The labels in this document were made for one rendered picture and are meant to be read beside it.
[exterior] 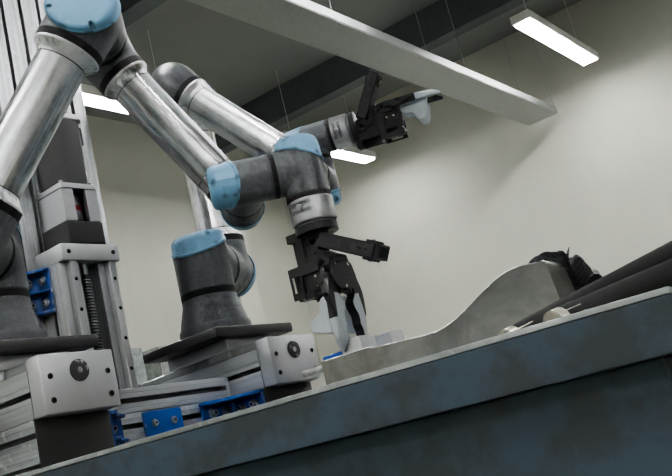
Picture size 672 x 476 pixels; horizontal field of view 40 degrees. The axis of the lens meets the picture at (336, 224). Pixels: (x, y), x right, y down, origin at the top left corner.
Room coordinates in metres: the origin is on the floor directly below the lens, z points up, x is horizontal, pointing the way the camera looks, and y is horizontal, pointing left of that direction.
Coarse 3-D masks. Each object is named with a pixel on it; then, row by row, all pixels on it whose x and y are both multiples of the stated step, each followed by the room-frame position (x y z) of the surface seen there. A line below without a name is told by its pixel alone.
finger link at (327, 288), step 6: (324, 276) 1.42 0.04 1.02; (330, 276) 1.43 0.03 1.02; (324, 282) 1.42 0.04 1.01; (330, 282) 1.42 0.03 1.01; (324, 288) 1.42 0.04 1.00; (330, 288) 1.42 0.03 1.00; (336, 288) 1.44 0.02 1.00; (324, 294) 1.42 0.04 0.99; (330, 294) 1.42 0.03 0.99; (330, 300) 1.42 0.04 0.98; (330, 306) 1.42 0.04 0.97; (330, 312) 1.43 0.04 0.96; (336, 312) 1.42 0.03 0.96
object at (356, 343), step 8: (360, 336) 1.43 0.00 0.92; (368, 336) 1.46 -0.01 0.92; (352, 344) 1.44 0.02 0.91; (360, 344) 1.43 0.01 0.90; (368, 344) 1.45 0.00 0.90; (376, 344) 1.47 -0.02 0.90; (336, 352) 1.46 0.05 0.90; (344, 352) 1.45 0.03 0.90; (312, 368) 1.50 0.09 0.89; (320, 368) 1.49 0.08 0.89; (304, 376) 1.51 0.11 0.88
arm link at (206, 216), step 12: (204, 132) 2.02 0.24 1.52; (216, 144) 2.05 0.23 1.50; (192, 192) 2.02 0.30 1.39; (192, 204) 2.03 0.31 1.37; (204, 204) 2.01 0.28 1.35; (204, 216) 2.01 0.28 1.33; (216, 216) 2.01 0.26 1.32; (204, 228) 2.01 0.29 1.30; (216, 228) 2.01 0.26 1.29; (228, 228) 2.02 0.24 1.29; (228, 240) 2.00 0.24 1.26; (240, 240) 2.03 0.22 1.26; (240, 252) 2.02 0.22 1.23; (240, 264) 1.98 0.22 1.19; (252, 264) 2.07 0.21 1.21; (240, 276) 1.99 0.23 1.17; (252, 276) 2.07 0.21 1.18; (240, 288) 2.03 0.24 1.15
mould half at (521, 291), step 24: (528, 264) 1.23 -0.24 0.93; (552, 264) 1.25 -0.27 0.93; (504, 288) 1.25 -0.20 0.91; (528, 288) 1.24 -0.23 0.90; (552, 288) 1.22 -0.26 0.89; (480, 312) 1.27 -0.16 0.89; (504, 312) 1.26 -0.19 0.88; (528, 312) 1.24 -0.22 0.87; (432, 336) 1.31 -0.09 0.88; (456, 336) 1.29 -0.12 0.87; (480, 336) 1.28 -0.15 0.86; (336, 360) 1.39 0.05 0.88; (360, 360) 1.37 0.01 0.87; (384, 360) 1.35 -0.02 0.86; (408, 360) 1.33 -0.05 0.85
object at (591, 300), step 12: (660, 264) 0.89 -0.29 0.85; (636, 276) 0.87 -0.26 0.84; (648, 276) 0.87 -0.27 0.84; (660, 276) 0.87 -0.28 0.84; (612, 288) 0.85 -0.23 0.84; (624, 288) 0.85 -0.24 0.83; (636, 288) 0.85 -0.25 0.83; (648, 288) 0.86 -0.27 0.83; (576, 300) 0.83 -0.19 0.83; (588, 300) 0.83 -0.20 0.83; (600, 300) 0.83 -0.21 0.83; (612, 300) 0.84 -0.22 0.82; (552, 312) 0.82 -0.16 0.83; (564, 312) 0.81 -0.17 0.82; (576, 312) 0.82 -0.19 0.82
